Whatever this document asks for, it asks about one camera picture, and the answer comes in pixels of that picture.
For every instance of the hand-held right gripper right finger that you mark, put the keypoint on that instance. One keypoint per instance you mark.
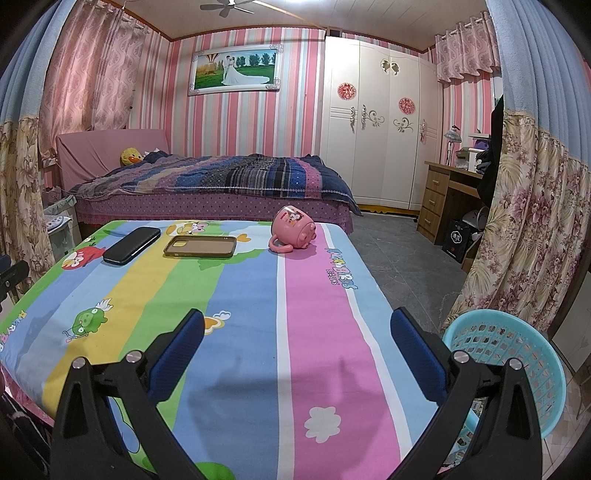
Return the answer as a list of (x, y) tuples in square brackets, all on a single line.
[(418, 355)]

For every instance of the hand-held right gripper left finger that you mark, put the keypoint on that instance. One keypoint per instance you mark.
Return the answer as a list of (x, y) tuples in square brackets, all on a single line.
[(178, 355)]

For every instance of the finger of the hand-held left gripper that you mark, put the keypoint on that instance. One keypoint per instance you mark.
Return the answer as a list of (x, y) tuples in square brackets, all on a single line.
[(13, 277)]

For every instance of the teal plastic basket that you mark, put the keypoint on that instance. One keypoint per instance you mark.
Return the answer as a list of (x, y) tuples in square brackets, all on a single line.
[(531, 350)]

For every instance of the cartoon printed tablecloth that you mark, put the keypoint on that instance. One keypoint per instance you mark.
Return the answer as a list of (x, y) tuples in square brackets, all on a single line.
[(258, 323)]

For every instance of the blue and floral curtain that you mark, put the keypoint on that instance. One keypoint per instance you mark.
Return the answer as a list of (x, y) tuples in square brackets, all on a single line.
[(18, 184), (531, 207)]

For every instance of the tan phone case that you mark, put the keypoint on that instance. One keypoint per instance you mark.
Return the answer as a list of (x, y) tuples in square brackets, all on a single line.
[(201, 247)]

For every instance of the black zip case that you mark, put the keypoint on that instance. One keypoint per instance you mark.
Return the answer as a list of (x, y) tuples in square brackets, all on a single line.
[(131, 245)]

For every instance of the black paper bag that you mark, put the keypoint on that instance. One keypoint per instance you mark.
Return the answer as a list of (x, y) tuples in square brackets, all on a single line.
[(457, 240)]

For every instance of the bed with pink headboard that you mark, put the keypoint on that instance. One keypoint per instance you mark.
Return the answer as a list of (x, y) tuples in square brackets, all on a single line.
[(101, 147)]

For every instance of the wooden desk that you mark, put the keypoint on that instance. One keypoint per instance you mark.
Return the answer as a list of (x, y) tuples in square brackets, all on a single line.
[(434, 198)]

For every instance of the yellow duck plush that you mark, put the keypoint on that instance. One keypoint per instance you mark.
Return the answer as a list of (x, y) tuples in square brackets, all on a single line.
[(130, 158)]

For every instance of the pink cartoon mug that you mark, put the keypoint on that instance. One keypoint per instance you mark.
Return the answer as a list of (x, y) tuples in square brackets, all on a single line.
[(293, 228)]

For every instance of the plaid patchwork blanket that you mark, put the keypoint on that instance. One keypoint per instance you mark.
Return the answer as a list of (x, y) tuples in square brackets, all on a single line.
[(240, 177)]

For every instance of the white box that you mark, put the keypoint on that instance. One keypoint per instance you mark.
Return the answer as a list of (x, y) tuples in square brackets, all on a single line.
[(466, 160)]

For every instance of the white wardrobe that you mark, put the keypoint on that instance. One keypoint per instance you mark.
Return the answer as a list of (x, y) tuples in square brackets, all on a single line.
[(378, 152)]

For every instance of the black hanging garment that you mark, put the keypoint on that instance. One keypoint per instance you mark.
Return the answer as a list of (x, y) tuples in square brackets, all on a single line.
[(491, 161)]

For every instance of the desk lamp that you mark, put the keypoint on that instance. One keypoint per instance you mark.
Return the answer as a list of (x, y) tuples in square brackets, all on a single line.
[(451, 136)]

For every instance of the long pink curtain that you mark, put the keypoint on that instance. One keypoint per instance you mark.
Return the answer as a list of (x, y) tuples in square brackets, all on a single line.
[(92, 69)]

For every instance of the framed wedding picture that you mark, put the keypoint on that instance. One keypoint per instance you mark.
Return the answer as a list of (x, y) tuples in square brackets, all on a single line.
[(235, 69)]

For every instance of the short pink curtain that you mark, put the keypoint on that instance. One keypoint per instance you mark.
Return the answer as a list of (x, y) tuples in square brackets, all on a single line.
[(466, 50)]

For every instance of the ceiling fan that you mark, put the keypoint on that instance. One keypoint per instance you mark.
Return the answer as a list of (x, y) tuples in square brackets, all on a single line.
[(226, 5)]

